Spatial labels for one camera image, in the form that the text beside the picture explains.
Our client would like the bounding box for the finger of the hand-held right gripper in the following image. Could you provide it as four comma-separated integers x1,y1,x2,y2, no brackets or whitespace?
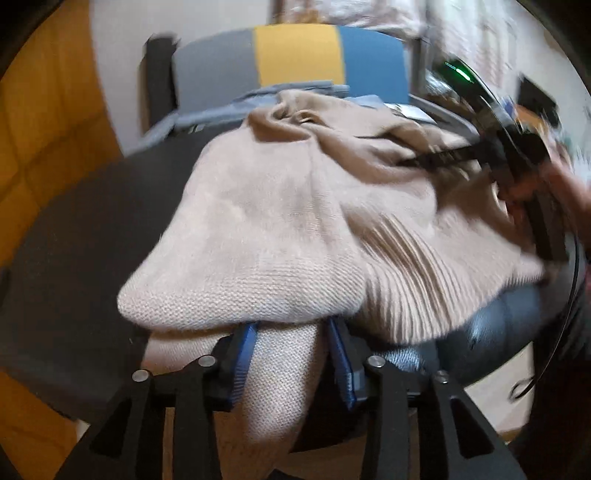
399,143,492,172

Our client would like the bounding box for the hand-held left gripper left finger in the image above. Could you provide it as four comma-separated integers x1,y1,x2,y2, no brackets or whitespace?
69,322,259,480

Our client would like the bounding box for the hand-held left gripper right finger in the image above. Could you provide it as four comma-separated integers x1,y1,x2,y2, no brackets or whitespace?
327,318,527,480

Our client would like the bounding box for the beige knit sweater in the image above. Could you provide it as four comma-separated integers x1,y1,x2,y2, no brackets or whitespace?
117,89,550,467

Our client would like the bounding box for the person's right hand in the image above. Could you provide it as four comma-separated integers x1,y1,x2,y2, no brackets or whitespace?
496,154,591,222

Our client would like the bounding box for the black television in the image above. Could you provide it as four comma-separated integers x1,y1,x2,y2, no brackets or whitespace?
519,76,557,112

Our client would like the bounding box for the white printed shirt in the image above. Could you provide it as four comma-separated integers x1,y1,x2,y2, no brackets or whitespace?
385,102,432,124

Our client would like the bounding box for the pink patterned curtain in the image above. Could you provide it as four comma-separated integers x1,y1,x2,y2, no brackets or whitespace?
425,0,513,93

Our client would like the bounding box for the pink patterned hanging bedding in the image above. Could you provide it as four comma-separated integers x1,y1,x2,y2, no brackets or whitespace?
272,0,426,38

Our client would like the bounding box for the grey yellow blue chair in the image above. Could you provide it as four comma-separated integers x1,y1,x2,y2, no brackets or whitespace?
139,23,476,153

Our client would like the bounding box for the grey-blue garment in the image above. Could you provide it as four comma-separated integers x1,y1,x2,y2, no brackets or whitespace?
171,78,384,134

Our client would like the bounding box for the black upright pad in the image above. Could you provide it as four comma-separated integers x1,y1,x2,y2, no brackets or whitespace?
143,37,178,134

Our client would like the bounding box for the orange wooden wardrobe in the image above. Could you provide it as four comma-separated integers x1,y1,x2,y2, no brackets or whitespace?
0,0,125,217

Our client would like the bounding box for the black cable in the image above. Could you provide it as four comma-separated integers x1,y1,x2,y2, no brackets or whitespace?
508,240,583,398

